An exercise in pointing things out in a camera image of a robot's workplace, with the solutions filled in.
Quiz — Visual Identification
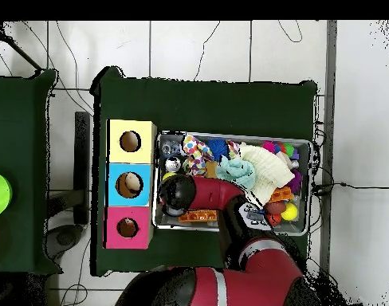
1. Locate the white polka dot cloth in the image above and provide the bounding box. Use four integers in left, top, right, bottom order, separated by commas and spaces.
181, 134, 214, 177

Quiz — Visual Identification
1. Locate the light teal cloth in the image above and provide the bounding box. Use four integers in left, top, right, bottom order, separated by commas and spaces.
215, 155, 257, 190

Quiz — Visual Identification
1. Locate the cream knitted cloth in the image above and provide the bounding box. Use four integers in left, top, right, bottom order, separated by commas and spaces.
238, 141, 296, 206

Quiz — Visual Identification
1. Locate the wooden box with three holes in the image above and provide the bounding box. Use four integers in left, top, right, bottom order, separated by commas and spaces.
103, 118, 158, 250

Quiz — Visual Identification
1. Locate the blue spiky rubber ball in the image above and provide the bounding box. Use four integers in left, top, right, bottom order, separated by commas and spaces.
206, 139, 230, 160

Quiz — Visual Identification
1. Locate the clear plastic bottle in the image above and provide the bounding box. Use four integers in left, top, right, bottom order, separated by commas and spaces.
160, 136, 181, 156

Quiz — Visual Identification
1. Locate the orange toy building brick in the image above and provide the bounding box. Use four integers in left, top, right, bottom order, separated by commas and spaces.
178, 209, 218, 223

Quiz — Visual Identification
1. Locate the beige round toy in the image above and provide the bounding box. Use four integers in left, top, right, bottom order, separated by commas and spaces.
123, 172, 143, 196

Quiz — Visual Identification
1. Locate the brown toy football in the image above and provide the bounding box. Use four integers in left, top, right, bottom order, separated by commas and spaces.
265, 201, 286, 215

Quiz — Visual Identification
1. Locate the yellow smooth ball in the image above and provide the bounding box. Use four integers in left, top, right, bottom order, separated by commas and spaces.
280, 202, 299, 222

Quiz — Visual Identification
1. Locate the grey round stand base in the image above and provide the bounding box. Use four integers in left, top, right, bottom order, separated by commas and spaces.
44, 223, 85, 261

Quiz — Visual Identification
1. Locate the dark green side table cloth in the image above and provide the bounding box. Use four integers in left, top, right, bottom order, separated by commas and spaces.
0, 69, 63, 276

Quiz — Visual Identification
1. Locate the black tripod pole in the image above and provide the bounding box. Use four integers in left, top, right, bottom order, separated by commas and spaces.
0, 21, 44, 72

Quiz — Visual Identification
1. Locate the shallow wire mesh bin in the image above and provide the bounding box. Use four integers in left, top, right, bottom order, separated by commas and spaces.
151, 129, 313, 237

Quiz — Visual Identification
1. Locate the black power cable with plug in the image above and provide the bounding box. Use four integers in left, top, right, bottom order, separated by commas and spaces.
310, 181, 389, 195

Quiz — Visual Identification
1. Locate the grey metal rail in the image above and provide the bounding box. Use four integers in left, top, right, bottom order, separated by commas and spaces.
318, 20, 338, 272

